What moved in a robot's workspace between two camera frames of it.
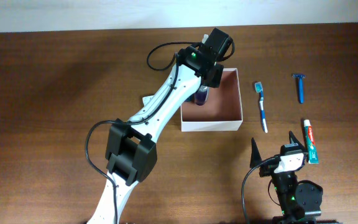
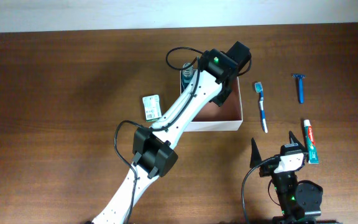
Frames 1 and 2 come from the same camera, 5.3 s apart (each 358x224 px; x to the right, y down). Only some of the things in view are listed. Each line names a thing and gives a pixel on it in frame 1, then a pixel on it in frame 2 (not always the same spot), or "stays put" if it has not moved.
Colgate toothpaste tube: x=312 y=157 stays put
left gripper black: x=217 y=78 → x=222 y=97
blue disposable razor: x=300 y=76 stays put
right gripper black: x=255 y=157 stays put
